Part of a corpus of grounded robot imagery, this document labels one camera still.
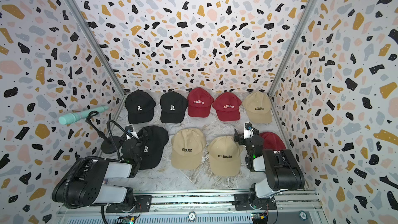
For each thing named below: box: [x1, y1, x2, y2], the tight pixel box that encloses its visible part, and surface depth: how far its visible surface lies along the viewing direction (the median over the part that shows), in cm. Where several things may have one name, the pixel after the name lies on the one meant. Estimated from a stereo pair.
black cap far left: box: [124, 89, 156, 124], surface depth 111 cm
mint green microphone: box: [58, 106, 109, 125], surface depth 68 cm
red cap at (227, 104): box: [211, 91, 243, 122], surface depth 112 cm
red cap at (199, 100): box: [187, 87, 215, 119], surface depth 112 cm
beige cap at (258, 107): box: [242, 91, 273, 124], surface depth 112 cm
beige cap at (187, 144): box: [170, 128, 207, 171], surface depth 91 cm
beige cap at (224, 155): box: [207, 135, 243, 177], surface depth 87 cm
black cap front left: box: [137, 125, 169, 170], surface depth 92 cm
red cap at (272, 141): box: [259, 131, 287, 151], surface depth 91 cm
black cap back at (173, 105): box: [160, 91, 189, 124], surface depth 110 cm
